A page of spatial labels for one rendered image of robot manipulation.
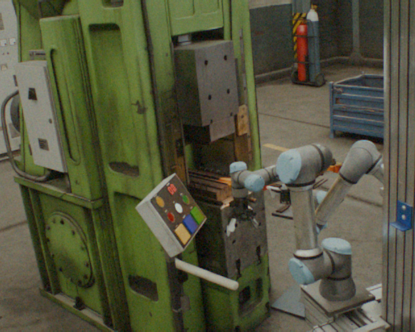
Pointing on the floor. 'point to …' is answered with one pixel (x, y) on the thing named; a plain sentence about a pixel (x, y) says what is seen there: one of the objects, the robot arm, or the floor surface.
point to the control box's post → (174, 291)
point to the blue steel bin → (358, 105)
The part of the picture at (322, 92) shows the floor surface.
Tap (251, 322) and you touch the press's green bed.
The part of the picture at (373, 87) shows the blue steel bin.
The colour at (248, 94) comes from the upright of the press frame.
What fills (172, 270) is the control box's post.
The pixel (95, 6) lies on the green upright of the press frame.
